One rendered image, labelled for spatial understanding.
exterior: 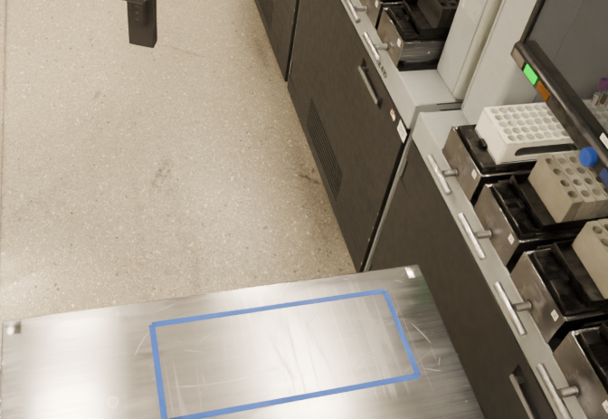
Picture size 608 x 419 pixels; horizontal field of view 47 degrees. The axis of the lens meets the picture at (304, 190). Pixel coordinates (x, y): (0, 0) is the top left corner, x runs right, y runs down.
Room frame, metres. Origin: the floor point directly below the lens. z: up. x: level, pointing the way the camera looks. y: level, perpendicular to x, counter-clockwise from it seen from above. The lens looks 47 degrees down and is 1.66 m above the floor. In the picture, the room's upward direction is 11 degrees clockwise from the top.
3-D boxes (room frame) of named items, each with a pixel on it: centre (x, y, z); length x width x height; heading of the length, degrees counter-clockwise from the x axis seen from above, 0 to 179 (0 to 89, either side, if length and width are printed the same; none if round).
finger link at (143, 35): (0.66, 0.22, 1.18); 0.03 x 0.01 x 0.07; 91
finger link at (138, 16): (0.64, 0.22, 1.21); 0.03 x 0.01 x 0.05; 1
